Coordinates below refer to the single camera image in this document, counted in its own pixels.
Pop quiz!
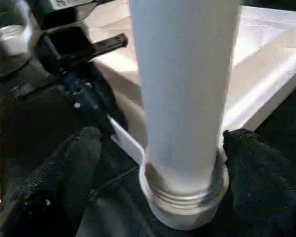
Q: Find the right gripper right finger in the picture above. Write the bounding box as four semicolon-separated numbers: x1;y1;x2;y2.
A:
215;128;296;237

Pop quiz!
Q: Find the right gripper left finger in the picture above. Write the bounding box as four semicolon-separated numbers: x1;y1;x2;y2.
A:
0;125;103;237

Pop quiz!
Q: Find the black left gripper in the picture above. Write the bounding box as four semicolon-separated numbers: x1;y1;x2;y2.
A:
32;0;130;137

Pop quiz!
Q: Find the white plastic table leg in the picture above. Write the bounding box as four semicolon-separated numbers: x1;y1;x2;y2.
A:
128;0;243;198

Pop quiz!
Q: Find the white plastic children's table top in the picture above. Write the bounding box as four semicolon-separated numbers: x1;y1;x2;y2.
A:
84;0;296;231

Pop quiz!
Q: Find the black work mat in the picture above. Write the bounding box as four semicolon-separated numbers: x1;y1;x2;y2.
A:
0;59;296;237

